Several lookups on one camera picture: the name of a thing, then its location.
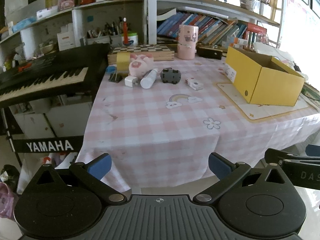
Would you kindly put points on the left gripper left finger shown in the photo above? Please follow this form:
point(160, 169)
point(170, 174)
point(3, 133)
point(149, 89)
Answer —
point(89, 176)

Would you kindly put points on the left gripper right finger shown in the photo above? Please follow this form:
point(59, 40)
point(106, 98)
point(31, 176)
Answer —
point(230, 176)

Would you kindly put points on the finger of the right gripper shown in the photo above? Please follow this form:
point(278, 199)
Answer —
point(312, 150)
point(274, 156)

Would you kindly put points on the small white red box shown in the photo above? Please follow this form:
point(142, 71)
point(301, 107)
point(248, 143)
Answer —
point(194, 84)

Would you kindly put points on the white charger plug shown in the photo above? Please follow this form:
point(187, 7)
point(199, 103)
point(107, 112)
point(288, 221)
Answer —
point(131, 81)

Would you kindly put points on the white spray bottle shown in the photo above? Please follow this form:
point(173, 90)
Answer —
point(148, 80)

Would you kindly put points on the toy truck car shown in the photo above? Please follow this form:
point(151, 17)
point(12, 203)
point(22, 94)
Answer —
point(169, 75)

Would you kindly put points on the yellow tape roll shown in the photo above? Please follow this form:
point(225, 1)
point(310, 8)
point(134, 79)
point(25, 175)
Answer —
point(123, 61)

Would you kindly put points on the pink plush pig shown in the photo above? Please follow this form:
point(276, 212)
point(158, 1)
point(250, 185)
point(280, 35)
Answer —
point(140, 64)

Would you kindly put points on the keyboard stand Yamaha banner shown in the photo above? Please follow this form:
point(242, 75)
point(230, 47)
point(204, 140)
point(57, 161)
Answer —
point(49, 145)

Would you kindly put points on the white beige desk mat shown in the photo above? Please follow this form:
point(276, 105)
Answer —
point(258, 113)

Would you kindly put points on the yellow cardboard box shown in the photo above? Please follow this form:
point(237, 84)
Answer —
point(262, 79)

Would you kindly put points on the black binder clip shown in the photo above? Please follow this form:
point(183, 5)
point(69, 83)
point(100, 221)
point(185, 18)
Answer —
point(115, 77)

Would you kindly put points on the black Yamaha keyboard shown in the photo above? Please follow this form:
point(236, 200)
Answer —
point(76, 70)

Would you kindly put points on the blue binder clip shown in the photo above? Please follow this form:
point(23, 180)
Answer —
point(111, 69)

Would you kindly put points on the dark brown wooden box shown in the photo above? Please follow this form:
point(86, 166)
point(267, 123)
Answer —
point(209, 52)

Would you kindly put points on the row of books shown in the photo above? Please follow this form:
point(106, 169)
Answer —
point(213, 31)

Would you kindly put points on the grey pen holder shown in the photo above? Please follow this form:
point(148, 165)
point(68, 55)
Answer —
point(116, 40)

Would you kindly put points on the wooden chessboard box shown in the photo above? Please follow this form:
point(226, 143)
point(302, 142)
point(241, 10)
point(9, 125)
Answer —
point(160, 52)

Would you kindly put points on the pink cylindrical container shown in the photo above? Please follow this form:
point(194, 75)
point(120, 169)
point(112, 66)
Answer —
point(187, 41)

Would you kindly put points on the white green lidded jar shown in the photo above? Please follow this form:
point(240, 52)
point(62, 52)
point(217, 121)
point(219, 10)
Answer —
point(132, 38)

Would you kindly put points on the white bookshelf unit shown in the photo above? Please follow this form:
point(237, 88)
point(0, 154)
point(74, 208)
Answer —
point(141, 14)

